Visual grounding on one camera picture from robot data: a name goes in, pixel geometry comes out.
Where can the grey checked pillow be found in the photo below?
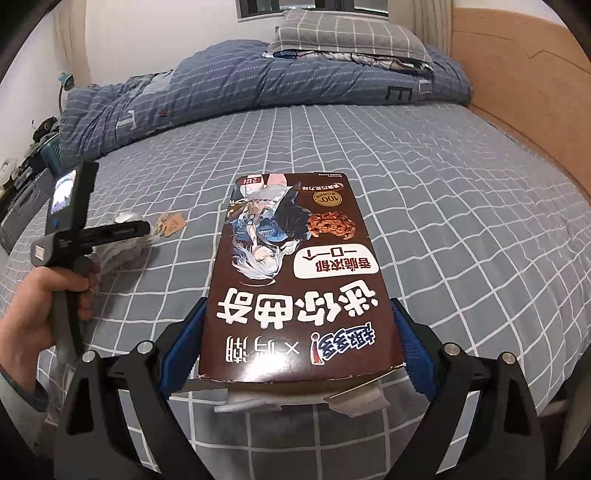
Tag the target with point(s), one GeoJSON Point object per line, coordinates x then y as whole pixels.
{"type": "Point", "coordinates": [351, 34]}

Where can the white bag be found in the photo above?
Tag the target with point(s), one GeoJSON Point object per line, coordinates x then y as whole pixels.
{"type": "Point", "coordinates": [122, 256]}

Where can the teal desk lamp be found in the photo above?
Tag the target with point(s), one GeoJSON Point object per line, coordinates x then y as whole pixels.
{"type": "Point", "coordinates": [68, 81]}

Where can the dark framed window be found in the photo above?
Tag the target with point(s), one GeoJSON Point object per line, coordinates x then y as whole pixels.
{"type": "Point", "coordinates": [258, 7]}

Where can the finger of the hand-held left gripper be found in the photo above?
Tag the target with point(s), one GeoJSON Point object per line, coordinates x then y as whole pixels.
{"type": "Point", "coordinates": [127, 227]}
{"type": "Point", "coordinates": [120, 238]}

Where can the grey checked bedsheet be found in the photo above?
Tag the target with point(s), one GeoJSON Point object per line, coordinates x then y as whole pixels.
{"type": "Point", "coordinates": [461, 230]}

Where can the brown cookie box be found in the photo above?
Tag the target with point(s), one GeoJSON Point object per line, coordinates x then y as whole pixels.
{"type": "Point", "coordinates": [295, 286]}

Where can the grey suitcase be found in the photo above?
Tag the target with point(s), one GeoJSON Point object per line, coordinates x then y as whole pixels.
{"type": "Point", "coordinates": [23, 207]}

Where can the white round appliance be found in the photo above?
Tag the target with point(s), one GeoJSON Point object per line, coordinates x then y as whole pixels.
{"type": "Point", "coordinates": [7, 166]}

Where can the beige curtain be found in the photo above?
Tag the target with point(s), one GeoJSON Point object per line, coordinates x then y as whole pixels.
{"type": "Point", "coordinates": [429, 23]}
{"type": "Point", "coordinates": [74, 37]}

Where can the teal plastic crate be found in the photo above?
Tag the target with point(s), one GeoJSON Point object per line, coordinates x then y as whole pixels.
{"type": "Point", "coordinates": [51, 154]}

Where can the blue striped quilt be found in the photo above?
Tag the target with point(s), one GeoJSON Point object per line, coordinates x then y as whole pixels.
{"type": "Point", "coordinates": [254, 83]}

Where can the black gadget pile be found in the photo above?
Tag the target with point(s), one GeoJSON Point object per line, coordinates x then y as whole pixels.
{"type": "Point", "coordinates": [46, 127]}

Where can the person's left hand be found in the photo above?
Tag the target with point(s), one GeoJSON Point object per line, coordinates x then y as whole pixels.
{"type": "Point", "coordinates": [27, 314]}

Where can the small brown paper wrapper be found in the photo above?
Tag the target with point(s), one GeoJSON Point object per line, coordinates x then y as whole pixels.
{"type": "Point", "coordinates": [171, 224]}

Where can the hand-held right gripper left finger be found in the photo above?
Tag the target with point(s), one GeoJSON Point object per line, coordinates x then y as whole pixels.
{"type": "Point", "coordinates": [182, 341]}

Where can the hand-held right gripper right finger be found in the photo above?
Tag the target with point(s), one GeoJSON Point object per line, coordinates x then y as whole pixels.
{"type": "Point", "coordinates": [418, 350]}

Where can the person's left forearm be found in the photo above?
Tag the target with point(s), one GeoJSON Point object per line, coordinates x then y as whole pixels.
{"type": "Point", "coordinates": [18, 392]}

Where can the plaid garment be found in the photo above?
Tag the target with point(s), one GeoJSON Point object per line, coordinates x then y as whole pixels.
{"type": "Point", "coordinates": [397, 65]}

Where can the wooden headboard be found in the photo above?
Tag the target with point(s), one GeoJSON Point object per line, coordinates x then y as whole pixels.
{"type": "Point", "coordinates": [531, 92]}

